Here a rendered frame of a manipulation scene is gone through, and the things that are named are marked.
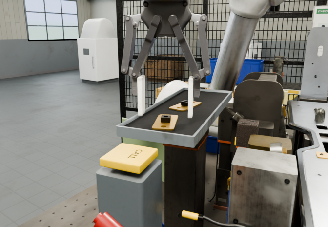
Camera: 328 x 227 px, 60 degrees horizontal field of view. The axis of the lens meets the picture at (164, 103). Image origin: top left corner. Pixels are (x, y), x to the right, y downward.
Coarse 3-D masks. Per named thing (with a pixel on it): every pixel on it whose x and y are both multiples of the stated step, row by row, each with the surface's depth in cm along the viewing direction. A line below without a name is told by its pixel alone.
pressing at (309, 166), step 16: (288, 112) 115; (304, 112) 116; (304, 128) 96; (320, 144) 83; (304, 160) 73; (320, 160) 73; (304, 176) 64; (320, 176) 65; (304, 192) 58; (320, 192) 58; (304, 208) 53; (320, 208) 53; (304, 224) 49; (320, 224) 49
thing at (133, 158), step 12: (120, 144) 42; (132, 144) 42; (108, 156) 38; (120, 156) 38; (132, 156) 38; (144, 156) 38; (156, 156) 40; (120, 168) 36; (132, 168) 36; (144, 168) 37
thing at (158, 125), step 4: (160, 116) 55; (164, 116) 52; (168, 116) 51; (172, 116) 55; (176, 116) 55; (156, 120) 52; (160, 120) 52; (164, 120) 51; (168, 120) 51; (172, 120) 52; (176, 120) 52; (156, 124) 50; (160, 124) 50; (164, 124) 50; (168, 124) 50; (172, 124) 50; (152, 128) 48; (156, 128) 48; (160, 128) 48; (164, 128) 48; (168, 128) 48; (172, 128) 48
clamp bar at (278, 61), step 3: (273, 60) 118; (276, 60) 116; (279, 60) 115; (282, 60) 116; (285, 60) 115; (276, 63) 116; (279, 63) 116; (276, 66) 116; (279, 66) 116; (276, 69) 117; (279, 69) 116; (276, 72) 117; (279, 72) 117
